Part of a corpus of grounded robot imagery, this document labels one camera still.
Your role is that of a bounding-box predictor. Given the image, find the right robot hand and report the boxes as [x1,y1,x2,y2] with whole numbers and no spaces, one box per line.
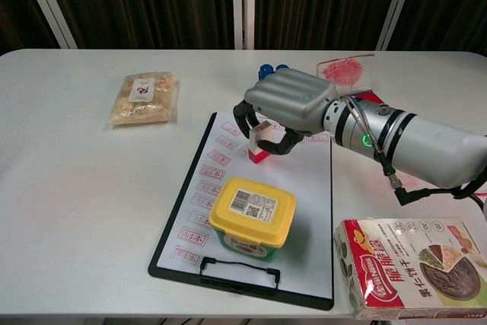
[232,67,339,157]

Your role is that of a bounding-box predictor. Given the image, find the red rectangular stamp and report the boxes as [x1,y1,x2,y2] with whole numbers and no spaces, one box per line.
[247,120,275,165]

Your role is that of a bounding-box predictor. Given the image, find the black clipboard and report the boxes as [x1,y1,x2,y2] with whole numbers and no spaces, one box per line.
[147,111,336,312]

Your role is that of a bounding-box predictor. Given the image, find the blue toy block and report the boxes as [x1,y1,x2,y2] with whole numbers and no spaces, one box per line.
[257,62,291,79]

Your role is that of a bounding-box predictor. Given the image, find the red ink pad, clear lid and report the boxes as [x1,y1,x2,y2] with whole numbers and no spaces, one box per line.
[316,53,386,106]

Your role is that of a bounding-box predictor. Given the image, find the yellow lidded container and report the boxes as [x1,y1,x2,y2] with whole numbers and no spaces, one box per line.
[208,177,298,263]

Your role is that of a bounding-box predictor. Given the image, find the clear snack bag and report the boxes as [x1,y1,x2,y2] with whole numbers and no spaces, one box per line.
[106,70,180,129]

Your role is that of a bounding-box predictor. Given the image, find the red biscuit box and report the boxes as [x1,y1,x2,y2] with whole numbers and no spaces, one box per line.
[333,217,487,323]

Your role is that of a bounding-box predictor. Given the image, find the white frame post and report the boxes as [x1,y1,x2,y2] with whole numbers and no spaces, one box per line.
[375,0,420,53]
[232,0,256,51]
[16,0,79,50]

